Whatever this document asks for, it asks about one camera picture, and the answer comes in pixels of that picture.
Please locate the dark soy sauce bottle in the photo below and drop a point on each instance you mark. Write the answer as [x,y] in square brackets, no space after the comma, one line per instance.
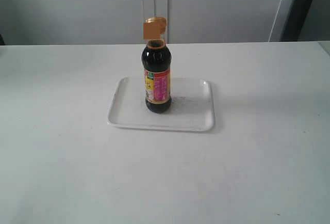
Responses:
[156,60]

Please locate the white rectangular tray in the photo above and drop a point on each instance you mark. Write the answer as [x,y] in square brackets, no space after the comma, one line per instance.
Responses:
[191,109]

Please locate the dark vertical post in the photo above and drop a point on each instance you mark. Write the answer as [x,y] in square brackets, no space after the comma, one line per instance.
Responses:
[295,20]

